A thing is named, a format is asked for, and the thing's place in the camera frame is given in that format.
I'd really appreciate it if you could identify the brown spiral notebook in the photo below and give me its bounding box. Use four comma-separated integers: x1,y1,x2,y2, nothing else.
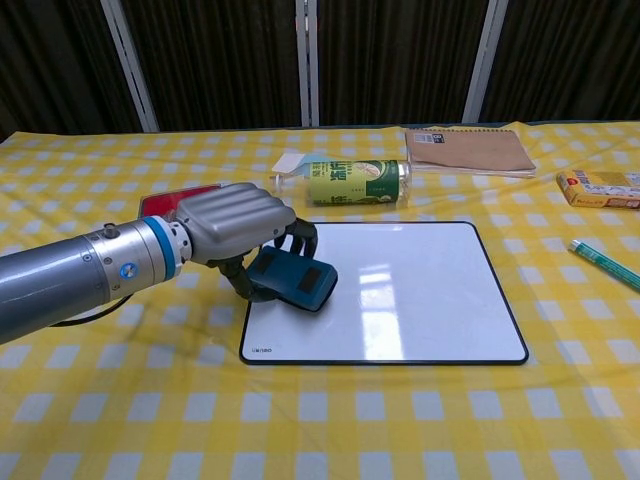
403,127,540,180

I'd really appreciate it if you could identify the white and blue paper card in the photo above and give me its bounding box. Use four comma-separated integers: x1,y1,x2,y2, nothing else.
275,152,331,177

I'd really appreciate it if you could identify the yellow printed carton box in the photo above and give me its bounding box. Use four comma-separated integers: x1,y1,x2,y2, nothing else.
556,169,640,211

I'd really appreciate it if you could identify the black pleated curtain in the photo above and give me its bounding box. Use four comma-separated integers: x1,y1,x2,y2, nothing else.
0,0,640,144

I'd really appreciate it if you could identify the white partition post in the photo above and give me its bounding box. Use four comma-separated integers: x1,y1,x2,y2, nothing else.
294,0,321,127
462,0,512,124
99,0,161,134

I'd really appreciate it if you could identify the blue whiteboard eraser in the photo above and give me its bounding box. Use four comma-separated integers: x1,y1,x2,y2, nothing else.
247,245,339,314

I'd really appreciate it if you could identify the white dry-erase board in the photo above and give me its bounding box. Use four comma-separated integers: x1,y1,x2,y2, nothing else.
238,220,530,366

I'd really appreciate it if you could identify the yellow white checked tablecloth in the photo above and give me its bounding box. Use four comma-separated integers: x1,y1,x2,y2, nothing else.
0,119,640,480

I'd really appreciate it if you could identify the clear bottle green label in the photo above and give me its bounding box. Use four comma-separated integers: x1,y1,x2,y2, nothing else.
269,158,415,208

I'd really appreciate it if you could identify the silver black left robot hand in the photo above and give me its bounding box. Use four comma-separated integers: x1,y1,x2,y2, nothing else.
172,182,320,304

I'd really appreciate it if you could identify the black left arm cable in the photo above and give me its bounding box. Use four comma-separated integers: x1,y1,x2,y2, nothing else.
49,294,134,329

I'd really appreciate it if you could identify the green marker pen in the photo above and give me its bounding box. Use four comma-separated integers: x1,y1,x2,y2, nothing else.
568,238,640,295

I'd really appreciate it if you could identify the red pad grey frame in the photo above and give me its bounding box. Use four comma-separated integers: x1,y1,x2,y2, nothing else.
138,183,224,221

